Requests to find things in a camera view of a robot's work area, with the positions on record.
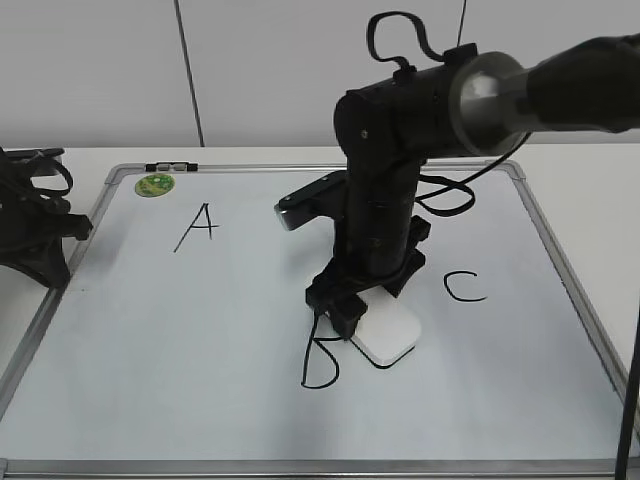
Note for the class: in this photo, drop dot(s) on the white whiteboard eraser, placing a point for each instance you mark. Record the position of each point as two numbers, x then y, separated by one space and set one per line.
387 332

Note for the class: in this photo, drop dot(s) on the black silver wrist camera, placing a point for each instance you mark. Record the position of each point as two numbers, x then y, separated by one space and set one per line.
324 197

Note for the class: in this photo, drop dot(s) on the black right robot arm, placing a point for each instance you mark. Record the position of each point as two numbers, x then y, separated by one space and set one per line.
472 104

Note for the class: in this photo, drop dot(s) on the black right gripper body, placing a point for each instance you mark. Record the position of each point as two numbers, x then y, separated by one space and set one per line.
368 257

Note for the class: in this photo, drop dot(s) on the white magnetic whiteboard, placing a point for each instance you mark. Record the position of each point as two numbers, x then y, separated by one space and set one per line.
183 348

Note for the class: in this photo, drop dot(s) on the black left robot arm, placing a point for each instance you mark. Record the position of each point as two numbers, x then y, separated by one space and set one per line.
36 217

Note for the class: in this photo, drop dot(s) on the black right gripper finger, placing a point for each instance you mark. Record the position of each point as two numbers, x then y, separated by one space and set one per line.
396 285
344 315

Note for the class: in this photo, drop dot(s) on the green round magnet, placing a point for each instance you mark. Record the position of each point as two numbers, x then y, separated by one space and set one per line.
154 185

